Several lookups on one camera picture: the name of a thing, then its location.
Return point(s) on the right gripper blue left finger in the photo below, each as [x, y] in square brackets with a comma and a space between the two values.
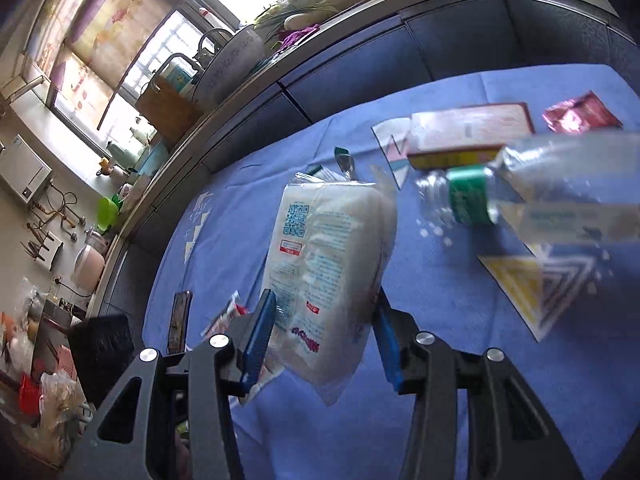
[254, 340]

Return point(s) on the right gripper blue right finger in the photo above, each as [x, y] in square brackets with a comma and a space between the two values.
[395, 333]

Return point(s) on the red snack wrapper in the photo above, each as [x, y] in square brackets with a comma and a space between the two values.
[222, 321]

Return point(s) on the clear plastic water bottle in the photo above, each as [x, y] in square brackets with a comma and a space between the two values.
[561, 189]

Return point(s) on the kitchen counter with cabinets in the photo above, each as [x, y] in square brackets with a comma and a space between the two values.
[369, 51]

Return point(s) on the smartphone in red case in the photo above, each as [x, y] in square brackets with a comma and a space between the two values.
[178, 322]

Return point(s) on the blue patterned tablecloth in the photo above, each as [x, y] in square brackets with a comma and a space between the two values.
[585, 372]

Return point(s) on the black plastic crate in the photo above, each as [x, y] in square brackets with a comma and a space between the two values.
[102, 349]

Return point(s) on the pink white electric kettle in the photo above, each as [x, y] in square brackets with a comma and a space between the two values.
[90, 262]

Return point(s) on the green plastic cup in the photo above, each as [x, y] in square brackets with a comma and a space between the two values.
[108, 211]

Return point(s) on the yellow red small box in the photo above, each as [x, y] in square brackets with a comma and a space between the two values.
[465, 136]

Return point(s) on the wooden cutting board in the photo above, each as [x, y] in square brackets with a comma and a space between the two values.
[170, 114]

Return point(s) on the white enamel basin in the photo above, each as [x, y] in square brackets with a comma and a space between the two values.
[228, 68]

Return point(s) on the chrome sink faucet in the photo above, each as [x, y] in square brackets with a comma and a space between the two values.
[182, 72]

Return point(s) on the pink foil wrapper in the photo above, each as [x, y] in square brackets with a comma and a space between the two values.
[579, 115]

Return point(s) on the white radish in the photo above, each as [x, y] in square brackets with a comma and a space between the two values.
[300, 21]

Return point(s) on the white wall water heater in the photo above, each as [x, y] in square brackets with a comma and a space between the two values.
[23, 171]

